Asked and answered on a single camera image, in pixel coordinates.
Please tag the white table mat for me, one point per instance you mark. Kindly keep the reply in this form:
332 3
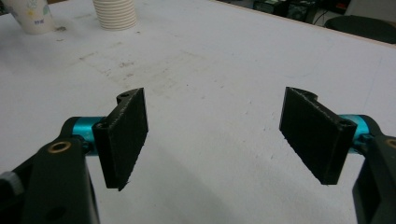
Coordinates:
218 62

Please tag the floral paper cup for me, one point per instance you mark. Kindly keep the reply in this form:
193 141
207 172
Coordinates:
34 18

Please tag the black round stool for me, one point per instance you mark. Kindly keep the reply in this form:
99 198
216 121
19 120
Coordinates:
361 28

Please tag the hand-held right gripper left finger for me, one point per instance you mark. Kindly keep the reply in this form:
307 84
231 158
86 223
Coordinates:
123 140

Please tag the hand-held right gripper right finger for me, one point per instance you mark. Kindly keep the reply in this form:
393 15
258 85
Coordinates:
314 137

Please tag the stack of white paper cups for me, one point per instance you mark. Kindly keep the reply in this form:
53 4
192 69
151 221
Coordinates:
115 15

